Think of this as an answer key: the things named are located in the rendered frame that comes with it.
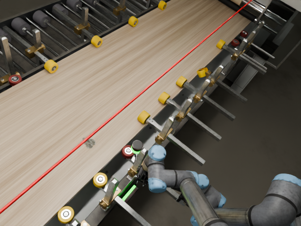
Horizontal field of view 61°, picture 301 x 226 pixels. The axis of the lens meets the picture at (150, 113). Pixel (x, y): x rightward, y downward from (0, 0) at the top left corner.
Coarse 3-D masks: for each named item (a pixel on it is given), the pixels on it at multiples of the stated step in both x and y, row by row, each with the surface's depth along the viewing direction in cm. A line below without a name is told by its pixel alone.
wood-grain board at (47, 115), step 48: (192, 0) 290; (96, 48) 205; (144, 48) 220; (192, 48) 237; (0, 96) 159; (48, 96) 167; (96, 96) 177; (144, 96) 188; (0, 144) 141; (48, 144) 148; (96, 144) 156; (0, 192) 128; (48, 192) 133
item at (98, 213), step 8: (248, 48) 298; (232, 64) 272; (216, 88) 252; (208, 96) 235; (200, 104) 226; (192, 112) 218; (184, 120) 211; (176, 128) 204; (120, 184) 166; (96, 208) 154; (112, 208) 156; (88, 216) 150; (96, 216) 151; (104, 216) 152; (96, 224) 149
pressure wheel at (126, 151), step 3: (123, 147) 159; (126, 147) 159; (129, 147) 160; (123, 150) 158; (126, 150) 159; (129, 150) 158; (123, 153) 157; (126, 153) 157; (129, 153) 158; (132, 153) 158; (123, 156) 158; (126, 156) 157; (129, 156) 157; (132, 156) 160
